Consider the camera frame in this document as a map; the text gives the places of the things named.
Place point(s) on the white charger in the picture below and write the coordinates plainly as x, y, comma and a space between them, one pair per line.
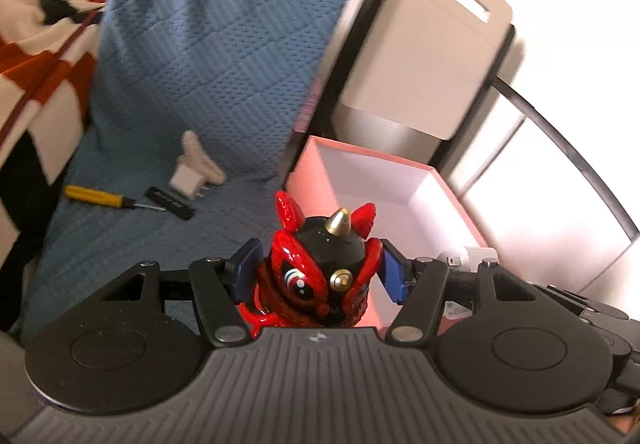
475, 256

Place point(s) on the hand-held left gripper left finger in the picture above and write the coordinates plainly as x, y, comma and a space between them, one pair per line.
247, 270

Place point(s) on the white plug adapter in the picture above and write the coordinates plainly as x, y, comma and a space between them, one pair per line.
185, 179

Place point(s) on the pink cardboard box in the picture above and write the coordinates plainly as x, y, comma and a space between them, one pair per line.
370, 174

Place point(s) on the black metal frame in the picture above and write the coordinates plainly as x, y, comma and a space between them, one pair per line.
375, 126

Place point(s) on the red white black printed blanket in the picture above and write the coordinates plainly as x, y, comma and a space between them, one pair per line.
45, 74

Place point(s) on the beige hair claw clip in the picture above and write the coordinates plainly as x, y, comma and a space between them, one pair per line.
200, 156

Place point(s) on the blue textured blanket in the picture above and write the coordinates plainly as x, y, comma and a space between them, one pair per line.
200, 24

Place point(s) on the red black horned figurine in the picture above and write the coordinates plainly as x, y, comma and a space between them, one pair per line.
320, 244

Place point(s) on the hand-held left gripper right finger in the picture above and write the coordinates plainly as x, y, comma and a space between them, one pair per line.
395, 274

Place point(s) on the black rectangular stick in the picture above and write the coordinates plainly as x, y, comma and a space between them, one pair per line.
170, 201

